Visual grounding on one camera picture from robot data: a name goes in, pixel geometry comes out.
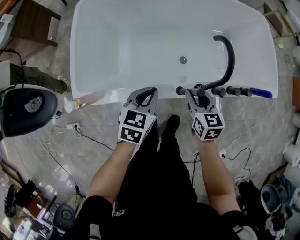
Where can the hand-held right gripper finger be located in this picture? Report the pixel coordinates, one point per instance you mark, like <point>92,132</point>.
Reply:
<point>209,104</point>
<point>192,103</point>

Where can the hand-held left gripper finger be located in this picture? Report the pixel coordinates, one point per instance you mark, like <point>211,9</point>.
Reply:
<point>153,105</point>
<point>132,99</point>

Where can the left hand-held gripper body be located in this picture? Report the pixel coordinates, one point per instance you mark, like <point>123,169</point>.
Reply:
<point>134,124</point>

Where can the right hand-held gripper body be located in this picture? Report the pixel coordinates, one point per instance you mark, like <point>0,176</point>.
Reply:
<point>208,125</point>

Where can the person's right forearm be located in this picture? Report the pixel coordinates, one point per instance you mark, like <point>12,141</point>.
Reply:
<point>215,173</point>

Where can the person's left forearm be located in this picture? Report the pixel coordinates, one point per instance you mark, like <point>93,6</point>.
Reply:
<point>110,171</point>

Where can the white bathtub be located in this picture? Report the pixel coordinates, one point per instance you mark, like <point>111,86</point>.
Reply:
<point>145,47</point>

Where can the black faucet knob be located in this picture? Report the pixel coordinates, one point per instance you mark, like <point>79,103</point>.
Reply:
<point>246,92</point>
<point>219,91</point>
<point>233,91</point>

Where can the person's right black shoe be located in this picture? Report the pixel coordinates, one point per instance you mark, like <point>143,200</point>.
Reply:
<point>171,123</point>

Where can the pink pump bottle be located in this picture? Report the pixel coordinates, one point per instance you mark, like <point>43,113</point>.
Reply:
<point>84,99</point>

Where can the black curved faucet spout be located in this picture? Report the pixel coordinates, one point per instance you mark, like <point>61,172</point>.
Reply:
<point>230,58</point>

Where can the blue bottle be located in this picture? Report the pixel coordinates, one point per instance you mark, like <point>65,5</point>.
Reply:
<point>261,92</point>

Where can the white power strip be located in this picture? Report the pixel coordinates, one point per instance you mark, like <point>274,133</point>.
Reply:
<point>73,125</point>

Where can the person's black clothed body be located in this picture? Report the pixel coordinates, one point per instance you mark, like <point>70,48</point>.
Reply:
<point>152,187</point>

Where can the closed cardboard box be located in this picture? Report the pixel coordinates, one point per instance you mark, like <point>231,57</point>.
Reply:
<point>296,92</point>

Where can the white toilet with grey lid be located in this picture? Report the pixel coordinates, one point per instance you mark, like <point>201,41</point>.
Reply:
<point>269,199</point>

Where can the white toilet with black lid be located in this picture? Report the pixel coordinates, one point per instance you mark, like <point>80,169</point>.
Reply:
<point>21,117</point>

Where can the small black oval toilet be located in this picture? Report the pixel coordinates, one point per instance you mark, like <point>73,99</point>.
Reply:
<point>63,216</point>

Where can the brown wooden table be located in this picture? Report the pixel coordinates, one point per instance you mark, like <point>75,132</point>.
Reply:
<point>35,21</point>

